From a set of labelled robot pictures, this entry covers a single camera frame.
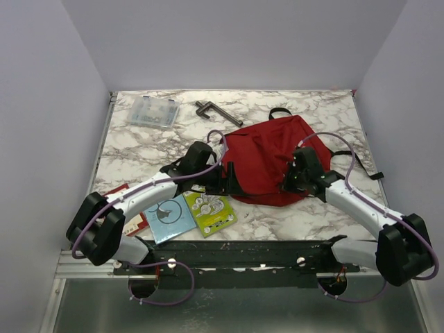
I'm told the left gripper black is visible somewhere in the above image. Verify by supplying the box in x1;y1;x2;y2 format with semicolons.
194;162;244;196

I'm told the red backpack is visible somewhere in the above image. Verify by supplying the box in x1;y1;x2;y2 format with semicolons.
221;114;361;207

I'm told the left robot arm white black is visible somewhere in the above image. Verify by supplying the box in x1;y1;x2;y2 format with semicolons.
66;139;229;274

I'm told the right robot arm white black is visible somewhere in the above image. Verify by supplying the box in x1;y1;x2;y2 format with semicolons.
283;147;436;287

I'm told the green booklet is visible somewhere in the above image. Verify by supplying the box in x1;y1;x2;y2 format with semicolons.
183;187;238;238

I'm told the light blue book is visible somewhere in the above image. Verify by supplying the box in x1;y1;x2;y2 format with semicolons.
144;195;196;244

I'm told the red book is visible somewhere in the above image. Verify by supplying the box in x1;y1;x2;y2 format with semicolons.
104;184;149;237

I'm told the clear plastic organizer box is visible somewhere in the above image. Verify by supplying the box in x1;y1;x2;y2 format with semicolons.
126;96;180;128

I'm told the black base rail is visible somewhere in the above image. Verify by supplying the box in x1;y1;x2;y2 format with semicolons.
71;239;382;291

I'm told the aluminium extrusion rail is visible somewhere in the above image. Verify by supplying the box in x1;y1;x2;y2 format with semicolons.
53;249;122;280

